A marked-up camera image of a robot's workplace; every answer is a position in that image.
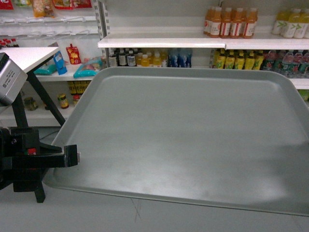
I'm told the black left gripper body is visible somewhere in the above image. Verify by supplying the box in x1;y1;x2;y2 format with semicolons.
0;127;65;192

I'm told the white checkout table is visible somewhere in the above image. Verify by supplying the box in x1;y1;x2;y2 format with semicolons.
0;47;65;203

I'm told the grey rectangular serving tray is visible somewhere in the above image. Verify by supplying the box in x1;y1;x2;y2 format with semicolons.
44;67;309;216

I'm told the red spouted pouch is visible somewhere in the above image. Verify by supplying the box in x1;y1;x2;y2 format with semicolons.
66;44;81;65

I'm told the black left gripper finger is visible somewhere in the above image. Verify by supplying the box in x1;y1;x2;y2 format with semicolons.
64;145;80;167

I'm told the white store shelf unit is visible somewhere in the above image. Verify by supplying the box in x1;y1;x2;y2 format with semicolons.
0;0;309;128

